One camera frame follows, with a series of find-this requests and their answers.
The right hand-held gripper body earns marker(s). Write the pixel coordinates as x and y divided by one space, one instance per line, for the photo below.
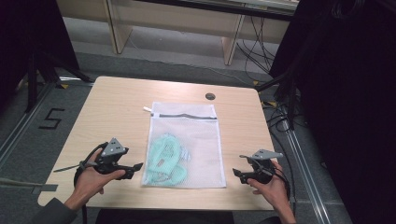
264 169

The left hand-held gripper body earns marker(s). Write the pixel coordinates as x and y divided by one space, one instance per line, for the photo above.
113 149

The white mesh laundry bag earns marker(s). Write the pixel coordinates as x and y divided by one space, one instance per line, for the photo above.
199 140

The person's right hand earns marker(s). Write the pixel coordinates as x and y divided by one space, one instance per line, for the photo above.
274 189

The person's left hand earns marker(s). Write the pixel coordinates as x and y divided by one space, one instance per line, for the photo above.
90 183

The mint green garment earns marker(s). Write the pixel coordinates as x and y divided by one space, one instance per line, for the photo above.
165 158

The person's dark lap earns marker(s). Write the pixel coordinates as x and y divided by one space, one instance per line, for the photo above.
162 217

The black metal stand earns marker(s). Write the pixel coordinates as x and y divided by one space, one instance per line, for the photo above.
291 102

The grey tape strip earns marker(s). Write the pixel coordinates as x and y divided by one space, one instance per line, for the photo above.
46 188

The round dark table grommet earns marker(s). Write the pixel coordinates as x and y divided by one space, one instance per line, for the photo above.
210 96

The black tripod stand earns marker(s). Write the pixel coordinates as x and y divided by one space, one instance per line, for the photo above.
32 84

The black curtain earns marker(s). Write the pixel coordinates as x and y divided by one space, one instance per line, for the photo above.
348 102
28 40

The light wooden bench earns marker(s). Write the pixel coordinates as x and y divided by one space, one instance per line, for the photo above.
174 21

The metal floor rail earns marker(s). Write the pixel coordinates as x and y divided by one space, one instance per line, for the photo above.
21 124
306 174

